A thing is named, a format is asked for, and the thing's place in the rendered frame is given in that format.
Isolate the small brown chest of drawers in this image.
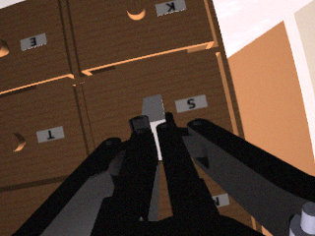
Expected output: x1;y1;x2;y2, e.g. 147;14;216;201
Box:
0;0;245;198

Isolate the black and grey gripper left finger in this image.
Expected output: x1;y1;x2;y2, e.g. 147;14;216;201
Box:
11;96;161;236

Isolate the dark brown wooden drawer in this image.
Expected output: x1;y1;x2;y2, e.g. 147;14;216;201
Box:
0;86;90;187
158;162;253;228
0;0;74;98
0;189;56;236
68;0;214;75
82;52;234;148

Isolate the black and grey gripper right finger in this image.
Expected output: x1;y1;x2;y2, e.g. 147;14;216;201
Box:
153;94;315;236

